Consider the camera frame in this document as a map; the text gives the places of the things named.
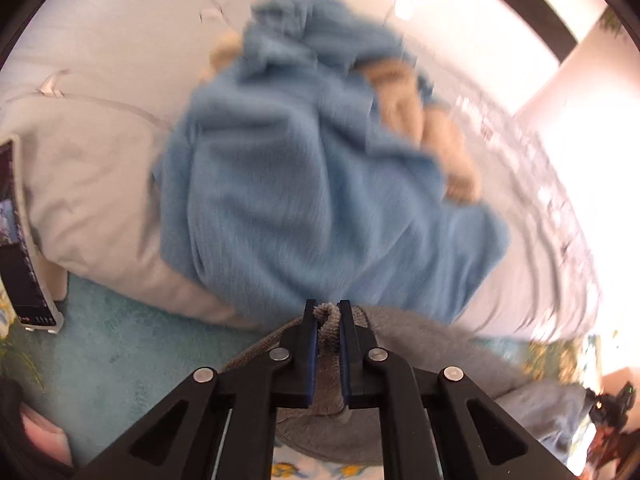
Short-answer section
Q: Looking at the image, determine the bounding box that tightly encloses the white framed tablet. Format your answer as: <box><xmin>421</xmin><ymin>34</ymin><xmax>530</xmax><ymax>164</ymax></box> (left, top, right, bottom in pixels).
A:
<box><xmin>0</xmin><ymin>137</ymin><xmax>67</xmax><ymax>334</ymax></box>

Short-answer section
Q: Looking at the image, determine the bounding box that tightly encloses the pink cloth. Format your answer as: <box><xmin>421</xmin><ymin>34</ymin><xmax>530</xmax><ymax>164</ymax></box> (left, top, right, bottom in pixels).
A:
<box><xmin>19</xmin><ymin>404</ymin><xmax>70</xmax><ymax>465</ymax></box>

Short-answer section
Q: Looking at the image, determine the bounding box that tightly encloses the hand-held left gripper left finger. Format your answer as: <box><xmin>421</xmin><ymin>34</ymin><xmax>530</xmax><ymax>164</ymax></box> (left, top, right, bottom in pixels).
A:
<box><xmin>75</xmin><ymin>299</ymin><xmax>321</xmax><ymax>480</ymax></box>

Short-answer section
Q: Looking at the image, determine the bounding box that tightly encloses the dark wooden beam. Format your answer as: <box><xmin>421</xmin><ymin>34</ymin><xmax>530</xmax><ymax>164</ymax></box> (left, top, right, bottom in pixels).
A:
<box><xmin>449</xmin><ymin>0</ymin><xmax>595</xmax><ymax>62</ymax></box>

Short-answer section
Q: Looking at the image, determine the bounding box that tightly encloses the blue knit garment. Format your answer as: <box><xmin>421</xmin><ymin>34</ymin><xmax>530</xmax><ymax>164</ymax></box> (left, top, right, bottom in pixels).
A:
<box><xmin>152</xmin><ymin>0</ymin><xmax>512</xmax><ymax>326</ymax></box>

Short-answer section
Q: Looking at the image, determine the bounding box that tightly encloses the teal floral rug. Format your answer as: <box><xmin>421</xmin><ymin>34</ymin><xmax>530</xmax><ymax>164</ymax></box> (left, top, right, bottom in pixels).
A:
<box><xmin>0</xmin><ymin>271</ymin><xmax>603</xmax><ymax>480</ymax></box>

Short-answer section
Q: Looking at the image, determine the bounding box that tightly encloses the light blue cloth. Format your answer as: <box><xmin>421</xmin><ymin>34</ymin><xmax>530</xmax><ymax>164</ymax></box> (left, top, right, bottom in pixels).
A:
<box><xmin>492</xmin><ymin>384</ymin><xmax>587</xmax><ymax>467</ymax></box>

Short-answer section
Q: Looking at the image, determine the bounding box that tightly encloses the bed with floral sheet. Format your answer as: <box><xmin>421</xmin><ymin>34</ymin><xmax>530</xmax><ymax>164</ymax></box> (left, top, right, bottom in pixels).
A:
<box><xmin>0</xmin><ymin>0</ymin><xmax>607</xmax><ymax>347</ymax></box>

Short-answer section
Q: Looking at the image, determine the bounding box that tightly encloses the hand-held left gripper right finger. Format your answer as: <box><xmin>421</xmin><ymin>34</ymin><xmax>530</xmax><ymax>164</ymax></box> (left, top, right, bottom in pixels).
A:
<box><xmin>337</xmin><ymin>299</ymin><xmax>581</xmax><ymax>480</ymax></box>

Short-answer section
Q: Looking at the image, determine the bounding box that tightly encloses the grey knit garment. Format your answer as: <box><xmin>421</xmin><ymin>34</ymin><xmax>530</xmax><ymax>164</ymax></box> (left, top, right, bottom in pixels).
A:
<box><xmin>220</xmin><ymin>302</ymin><xmax>532</xmax><ymax>467</ymax></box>

